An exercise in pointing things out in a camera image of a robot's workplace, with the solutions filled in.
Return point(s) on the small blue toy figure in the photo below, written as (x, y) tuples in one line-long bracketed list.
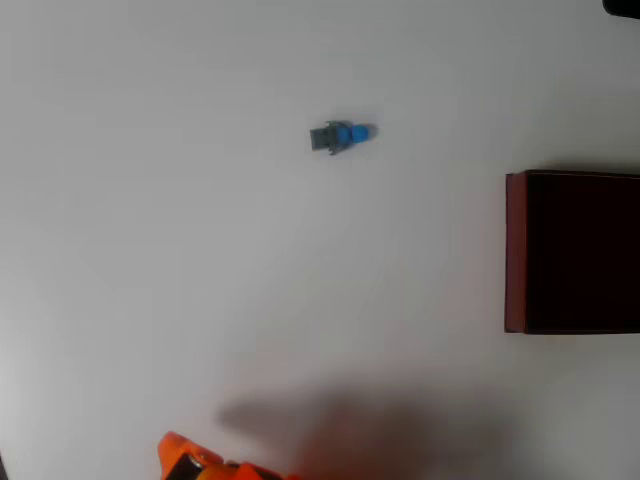
[(345, 135)]

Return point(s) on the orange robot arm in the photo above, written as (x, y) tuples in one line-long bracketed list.
[(175, 452)]

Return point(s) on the dark red open box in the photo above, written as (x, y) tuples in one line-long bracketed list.
[(575, 250)]

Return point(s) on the black object at edge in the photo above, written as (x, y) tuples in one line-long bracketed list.
[(622, 7)]

